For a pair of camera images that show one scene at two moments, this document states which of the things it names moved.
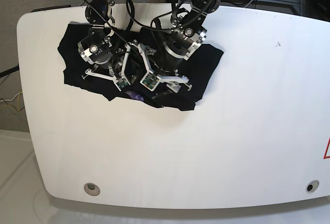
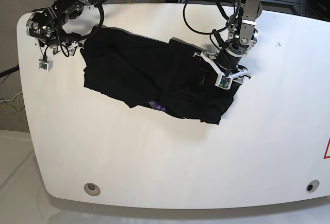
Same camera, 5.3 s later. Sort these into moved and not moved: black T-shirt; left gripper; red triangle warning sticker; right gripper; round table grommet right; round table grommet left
Moved: right gripper; black T-shirt; left gripper
Not moved: red triangle warning sticker; round table grommet left; round table grommet right
